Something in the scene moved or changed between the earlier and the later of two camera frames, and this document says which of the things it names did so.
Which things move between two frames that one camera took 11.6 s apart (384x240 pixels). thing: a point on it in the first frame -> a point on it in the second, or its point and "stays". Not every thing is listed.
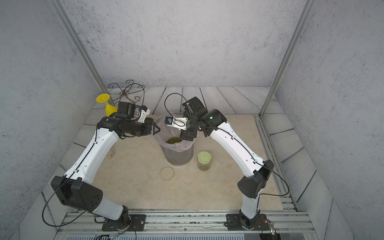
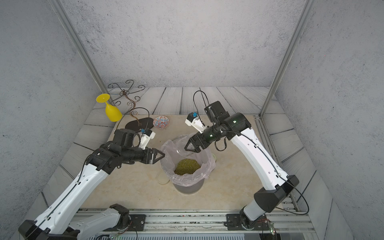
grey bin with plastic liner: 176,151 -> 186,169
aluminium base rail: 190,225 stays
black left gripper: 149,130 -> 154,152
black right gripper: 186,135 -> 195,143
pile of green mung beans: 174,140 -> 186,166
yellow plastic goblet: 109,109 stays
